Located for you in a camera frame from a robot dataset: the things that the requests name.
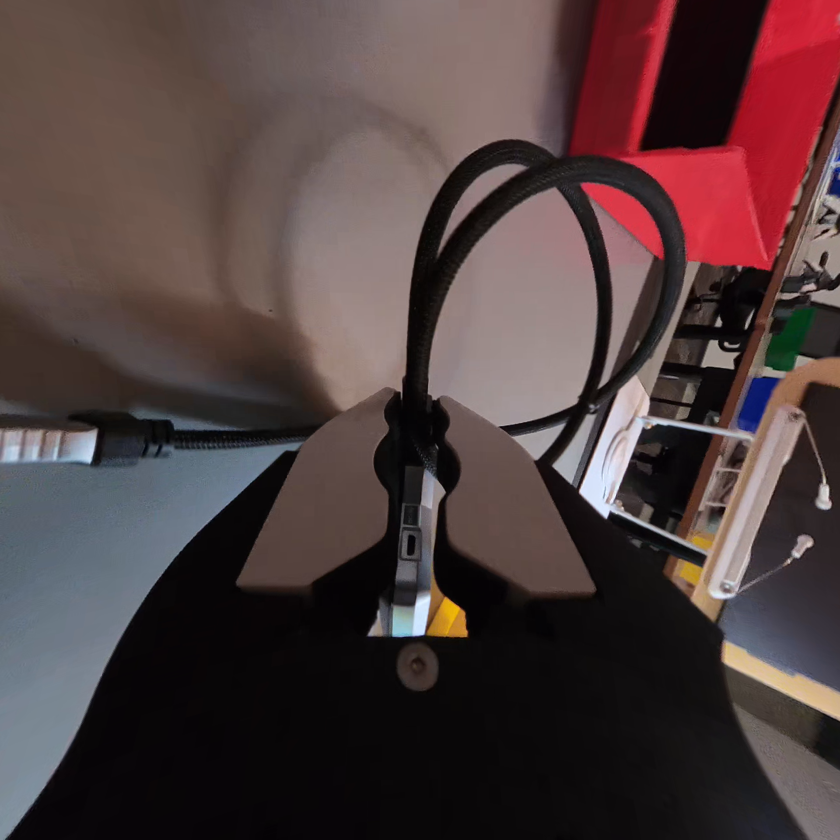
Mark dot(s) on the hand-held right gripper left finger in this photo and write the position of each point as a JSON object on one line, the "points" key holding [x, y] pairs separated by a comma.
{"points": [[321, 518]]}

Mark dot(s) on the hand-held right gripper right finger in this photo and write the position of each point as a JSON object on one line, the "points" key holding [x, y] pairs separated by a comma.
{"points": [[512, 525]]}

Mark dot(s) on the grey multiport adapter hub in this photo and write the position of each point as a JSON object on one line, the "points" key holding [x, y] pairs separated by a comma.
{"points": [[410, 564]]}

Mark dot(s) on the yellow plastic bin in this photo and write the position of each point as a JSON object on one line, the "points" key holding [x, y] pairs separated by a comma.
{"points": [[453, 620]]}

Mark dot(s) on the red plastic bin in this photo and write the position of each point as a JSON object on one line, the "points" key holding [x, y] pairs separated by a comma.
{"points": [[722, 203]]}

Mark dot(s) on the blue plastic bin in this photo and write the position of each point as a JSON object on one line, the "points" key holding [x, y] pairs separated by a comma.
{"points": [[758, 403]]}

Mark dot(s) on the green plastic bin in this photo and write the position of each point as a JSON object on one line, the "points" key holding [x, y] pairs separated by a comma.
{"points": [[791, 338]]}

